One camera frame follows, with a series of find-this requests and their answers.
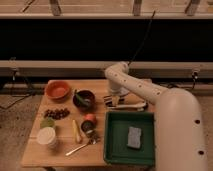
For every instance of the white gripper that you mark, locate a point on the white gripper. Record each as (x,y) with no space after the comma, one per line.
(119,92)

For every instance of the orange metal cup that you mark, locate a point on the orange metal cup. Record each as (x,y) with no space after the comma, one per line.
(89,122)

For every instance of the white plastic cup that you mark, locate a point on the white plastic cup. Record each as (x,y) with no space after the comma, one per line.
(47,137)

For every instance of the orange clay bowl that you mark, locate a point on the orange clay bowl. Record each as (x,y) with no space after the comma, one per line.
(57,90)

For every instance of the metal spoon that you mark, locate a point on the metal spoon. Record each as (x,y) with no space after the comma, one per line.
(90,142)

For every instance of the green plastic tray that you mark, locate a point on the green plastic tray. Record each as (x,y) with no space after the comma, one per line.
(116,150)

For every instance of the dark brown bowl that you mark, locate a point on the dark brown bowl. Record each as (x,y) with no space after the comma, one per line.
(88,96)

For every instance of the grey sponge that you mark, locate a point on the grey sponge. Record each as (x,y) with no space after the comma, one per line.
(134,137)

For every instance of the white brush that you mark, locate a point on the white brush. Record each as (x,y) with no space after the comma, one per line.
(138,106)

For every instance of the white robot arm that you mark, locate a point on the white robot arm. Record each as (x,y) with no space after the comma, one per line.
(178,124)

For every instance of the bunch of dark grapes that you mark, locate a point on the bunch of dark grapes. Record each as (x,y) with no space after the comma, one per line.
(56,114)

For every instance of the crumpled silver foil piece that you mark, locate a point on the crumpled silver foil piece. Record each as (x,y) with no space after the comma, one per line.
(92,134)

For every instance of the black striped eraser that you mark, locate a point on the black striped eraser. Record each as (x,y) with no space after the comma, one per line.
(108,101)

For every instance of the green round lid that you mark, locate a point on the green round lid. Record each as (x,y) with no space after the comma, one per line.
(47,122)

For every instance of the green pepper in bowl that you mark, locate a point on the green pepper in bowl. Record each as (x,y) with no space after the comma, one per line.
(83,101)

